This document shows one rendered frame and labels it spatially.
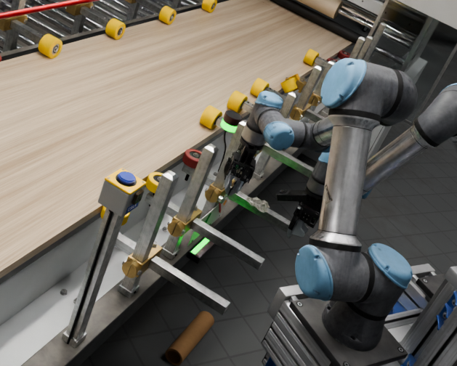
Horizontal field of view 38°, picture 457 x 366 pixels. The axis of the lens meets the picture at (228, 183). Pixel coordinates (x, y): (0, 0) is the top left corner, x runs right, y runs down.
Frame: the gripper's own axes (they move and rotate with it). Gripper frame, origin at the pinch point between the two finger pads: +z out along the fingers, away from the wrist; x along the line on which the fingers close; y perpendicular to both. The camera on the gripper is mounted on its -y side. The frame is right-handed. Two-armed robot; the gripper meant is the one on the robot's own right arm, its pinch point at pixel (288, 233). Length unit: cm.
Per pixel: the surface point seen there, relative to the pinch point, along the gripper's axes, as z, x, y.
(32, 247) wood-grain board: -9, -81, -46
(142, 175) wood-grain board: -9, -28, -47
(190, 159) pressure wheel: -8.9, -4.1, -41.3
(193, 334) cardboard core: 74, 12, -19
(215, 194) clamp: -4.1, -8.6, -27.1
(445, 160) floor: 83, 369, 48
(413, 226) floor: 83, 223, 46
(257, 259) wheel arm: -2.0, -26.0, -1.8
